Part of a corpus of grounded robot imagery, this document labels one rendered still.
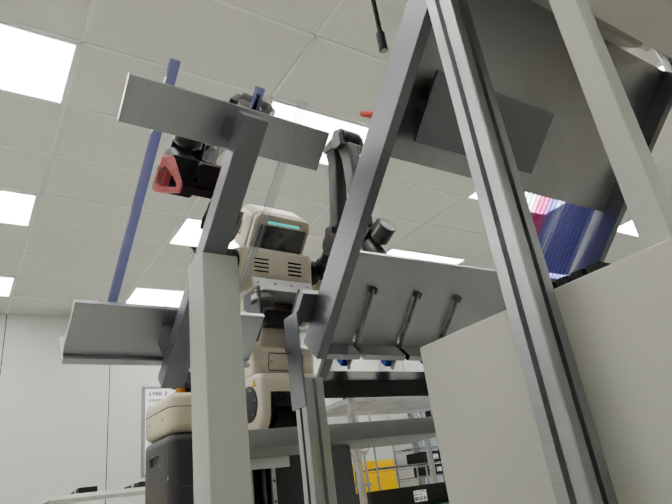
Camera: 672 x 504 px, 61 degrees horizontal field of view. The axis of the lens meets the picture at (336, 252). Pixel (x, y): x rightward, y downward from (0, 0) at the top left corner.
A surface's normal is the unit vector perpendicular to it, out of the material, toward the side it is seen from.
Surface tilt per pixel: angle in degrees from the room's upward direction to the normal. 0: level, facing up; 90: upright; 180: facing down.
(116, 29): 180
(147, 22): 180
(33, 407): 90
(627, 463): 90
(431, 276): 136
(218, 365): 90
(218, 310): 90
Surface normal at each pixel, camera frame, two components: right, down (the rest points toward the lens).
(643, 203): -0.84, -0.11
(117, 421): 0.52, -0.40
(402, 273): 0.46, 0.36
